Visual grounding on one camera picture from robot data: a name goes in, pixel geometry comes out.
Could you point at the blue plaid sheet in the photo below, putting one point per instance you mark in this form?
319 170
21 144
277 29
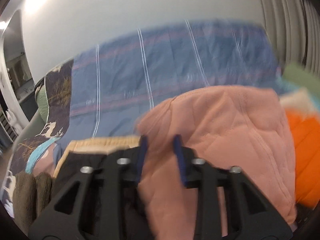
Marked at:
114 83

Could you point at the grey pleated curtain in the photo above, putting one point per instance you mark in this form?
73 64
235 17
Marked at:
293 29

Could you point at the green striped pillow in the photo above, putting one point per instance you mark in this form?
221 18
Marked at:
42 101

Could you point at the pink quilted jacket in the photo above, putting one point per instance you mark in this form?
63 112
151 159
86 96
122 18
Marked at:
227 126

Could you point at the dark floral patterned quilt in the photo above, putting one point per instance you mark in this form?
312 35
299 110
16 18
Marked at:
58 82

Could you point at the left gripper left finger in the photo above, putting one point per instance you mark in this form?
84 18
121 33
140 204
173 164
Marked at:
98 202

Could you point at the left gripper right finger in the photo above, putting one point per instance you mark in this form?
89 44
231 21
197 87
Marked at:
229 204

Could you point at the brown fleece garment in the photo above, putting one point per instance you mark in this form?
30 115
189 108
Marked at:
31 195

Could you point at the orange folded jacket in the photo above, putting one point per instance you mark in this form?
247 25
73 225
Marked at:
305 133

